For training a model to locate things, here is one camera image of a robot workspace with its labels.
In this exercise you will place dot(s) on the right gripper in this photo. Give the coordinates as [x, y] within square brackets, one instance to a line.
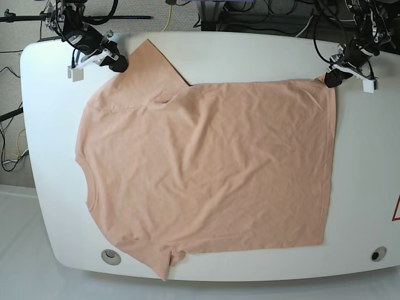
[91, 42]

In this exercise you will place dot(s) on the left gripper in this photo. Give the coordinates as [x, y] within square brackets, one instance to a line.
[349, 62]

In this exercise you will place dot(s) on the peach pink T-shirt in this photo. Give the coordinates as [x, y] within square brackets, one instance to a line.
[175, 169]

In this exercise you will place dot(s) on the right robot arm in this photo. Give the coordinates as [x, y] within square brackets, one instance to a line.
[67, 20]

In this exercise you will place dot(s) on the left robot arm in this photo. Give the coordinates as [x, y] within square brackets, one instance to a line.
[374, 26]

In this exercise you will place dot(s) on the red triangle sticker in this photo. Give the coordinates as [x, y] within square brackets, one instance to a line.
[395, 216]

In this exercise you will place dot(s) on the right black table grommet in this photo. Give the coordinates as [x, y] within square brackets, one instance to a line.
[378, 254]

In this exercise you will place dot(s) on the left grey table grommet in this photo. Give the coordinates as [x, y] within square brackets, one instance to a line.
[110, 257]

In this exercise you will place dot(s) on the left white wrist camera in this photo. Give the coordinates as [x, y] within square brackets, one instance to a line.
[370, 85]

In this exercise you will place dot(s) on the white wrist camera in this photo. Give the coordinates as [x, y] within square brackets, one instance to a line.
[75, 73]
[370, 85]

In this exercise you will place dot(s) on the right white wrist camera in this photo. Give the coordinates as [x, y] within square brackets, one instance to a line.
[75, 73]

